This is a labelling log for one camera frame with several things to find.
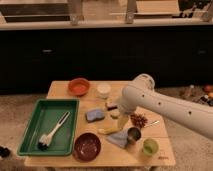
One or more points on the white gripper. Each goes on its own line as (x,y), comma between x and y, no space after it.
(122,120)

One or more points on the blue sponge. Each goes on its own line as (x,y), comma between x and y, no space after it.
(94,115)

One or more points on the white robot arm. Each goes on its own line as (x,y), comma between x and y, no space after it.
(140,93)

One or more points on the purple bowl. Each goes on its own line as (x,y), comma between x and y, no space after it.
(87,147)

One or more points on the orange bowl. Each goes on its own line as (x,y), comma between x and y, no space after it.
(78,86)

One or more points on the green pepper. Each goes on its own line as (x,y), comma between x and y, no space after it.
(114,114)

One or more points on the yellow banana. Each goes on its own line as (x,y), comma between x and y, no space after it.
(105,131)

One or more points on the brown grape bunch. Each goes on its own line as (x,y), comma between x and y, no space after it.
(138,120)

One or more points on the metal cup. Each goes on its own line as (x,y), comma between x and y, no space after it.
(133,135)

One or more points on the black and white eraser block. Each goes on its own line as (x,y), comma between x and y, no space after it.
(111,105)

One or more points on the grey blue cloth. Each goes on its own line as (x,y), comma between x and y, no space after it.
(118,138)

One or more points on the wooden table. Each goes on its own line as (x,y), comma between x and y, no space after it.
(111,155)

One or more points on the metal spoon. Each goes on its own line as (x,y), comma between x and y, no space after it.
(152,123)

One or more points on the white cup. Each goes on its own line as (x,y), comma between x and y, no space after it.
(103,90)

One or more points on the green cup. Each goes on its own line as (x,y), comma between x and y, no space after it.
(150,147)

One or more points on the green plastic tray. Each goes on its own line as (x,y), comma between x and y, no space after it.
(46,114)

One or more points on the dark cabinet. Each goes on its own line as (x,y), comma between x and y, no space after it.
(30,60)

